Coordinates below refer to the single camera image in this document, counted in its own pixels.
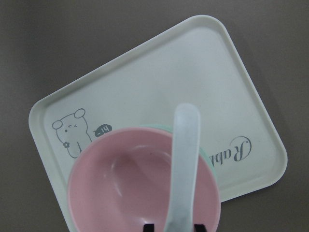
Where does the white rectangular tray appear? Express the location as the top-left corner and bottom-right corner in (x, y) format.
(28, 15), (288, 232)

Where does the white ceramic spoon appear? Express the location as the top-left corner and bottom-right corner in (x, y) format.
(164, 103), (200, 232)

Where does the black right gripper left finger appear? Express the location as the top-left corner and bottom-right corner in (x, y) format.
(143, 224), (155, 232)

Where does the small pink bowl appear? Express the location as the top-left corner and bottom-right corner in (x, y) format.
(68, 127), (221, 232)

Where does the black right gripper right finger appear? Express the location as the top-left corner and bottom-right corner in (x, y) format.
(195, 224), (207, 232)

